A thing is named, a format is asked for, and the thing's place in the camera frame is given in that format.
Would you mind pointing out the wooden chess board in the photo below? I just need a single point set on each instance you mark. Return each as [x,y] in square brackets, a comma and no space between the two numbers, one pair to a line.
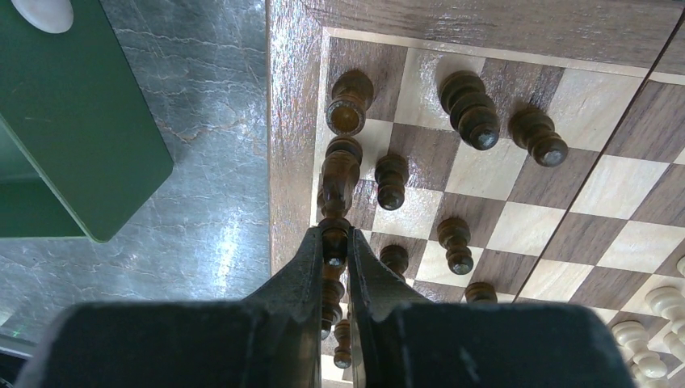
[537,146]

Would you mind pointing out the green plastic tray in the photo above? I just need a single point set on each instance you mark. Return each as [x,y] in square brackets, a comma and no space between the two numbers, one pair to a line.
[80,149]

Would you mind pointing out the dark chess pawn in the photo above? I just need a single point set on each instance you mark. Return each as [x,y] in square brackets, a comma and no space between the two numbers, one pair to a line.
[334,236]

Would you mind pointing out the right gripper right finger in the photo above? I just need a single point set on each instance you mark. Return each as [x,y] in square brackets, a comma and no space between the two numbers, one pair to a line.
[377,297]

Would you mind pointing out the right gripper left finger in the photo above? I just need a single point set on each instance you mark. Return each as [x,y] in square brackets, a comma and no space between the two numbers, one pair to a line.
[284,348]

